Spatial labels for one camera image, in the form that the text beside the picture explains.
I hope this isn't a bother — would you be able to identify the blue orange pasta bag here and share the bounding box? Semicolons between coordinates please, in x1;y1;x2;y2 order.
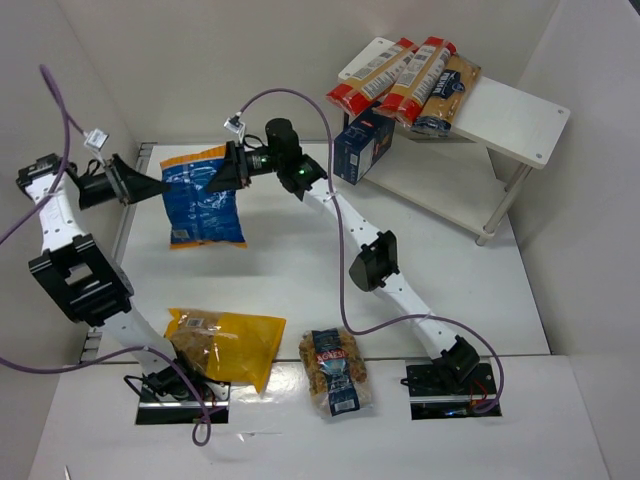
160;145;246;249

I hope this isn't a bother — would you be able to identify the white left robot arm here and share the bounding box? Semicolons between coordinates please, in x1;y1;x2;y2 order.
16;154;194;400

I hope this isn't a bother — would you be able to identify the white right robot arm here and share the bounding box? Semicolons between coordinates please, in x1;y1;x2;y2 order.
206;118;480;392

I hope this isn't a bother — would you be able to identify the dark blue pasta box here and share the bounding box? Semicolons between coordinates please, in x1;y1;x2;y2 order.
333;112;395;185

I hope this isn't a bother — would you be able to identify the yellow pasta bag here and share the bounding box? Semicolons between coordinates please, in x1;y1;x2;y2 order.
165;308;286;393

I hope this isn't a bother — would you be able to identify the white two-tier shelf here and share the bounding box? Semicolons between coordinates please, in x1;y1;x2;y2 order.
337;37;572;247

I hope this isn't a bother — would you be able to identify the clear fusilli pasta bag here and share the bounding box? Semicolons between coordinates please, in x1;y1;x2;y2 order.
299;328;373;418

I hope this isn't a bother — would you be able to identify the red spaghetti pack left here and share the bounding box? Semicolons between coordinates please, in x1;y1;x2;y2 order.
326;38;419;116

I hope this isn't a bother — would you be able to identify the red spaghetti pack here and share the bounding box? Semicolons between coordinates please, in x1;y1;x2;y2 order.
326;38;419;116
373;36;457;128

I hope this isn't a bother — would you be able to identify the red spaghetti pack middle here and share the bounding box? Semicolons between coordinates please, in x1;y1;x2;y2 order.
373;36;457;128

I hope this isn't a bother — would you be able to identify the dark blue spaghetti pack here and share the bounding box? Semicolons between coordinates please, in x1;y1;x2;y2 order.
411;54;482;137

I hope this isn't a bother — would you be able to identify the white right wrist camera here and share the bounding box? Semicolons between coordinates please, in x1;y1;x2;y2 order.
224;115;246;139

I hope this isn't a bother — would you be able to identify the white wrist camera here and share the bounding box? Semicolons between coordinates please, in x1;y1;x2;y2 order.
224;115;246;139
84;128;109;152

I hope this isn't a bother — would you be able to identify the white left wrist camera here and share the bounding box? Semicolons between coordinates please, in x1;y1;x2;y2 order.
84;128;109;152

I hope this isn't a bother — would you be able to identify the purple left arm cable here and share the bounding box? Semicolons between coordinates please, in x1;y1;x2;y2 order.
0;63;225;446

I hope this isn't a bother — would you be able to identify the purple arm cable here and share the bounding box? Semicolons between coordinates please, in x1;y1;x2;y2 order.
238;88;506;415
0;63;225;446

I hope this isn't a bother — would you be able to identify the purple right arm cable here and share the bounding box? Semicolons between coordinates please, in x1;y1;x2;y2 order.
238;88;506;415

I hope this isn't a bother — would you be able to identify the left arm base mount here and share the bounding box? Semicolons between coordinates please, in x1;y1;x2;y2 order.
123;375;231;426

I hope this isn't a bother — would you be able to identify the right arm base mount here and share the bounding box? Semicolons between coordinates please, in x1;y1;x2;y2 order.
400;362;502;421

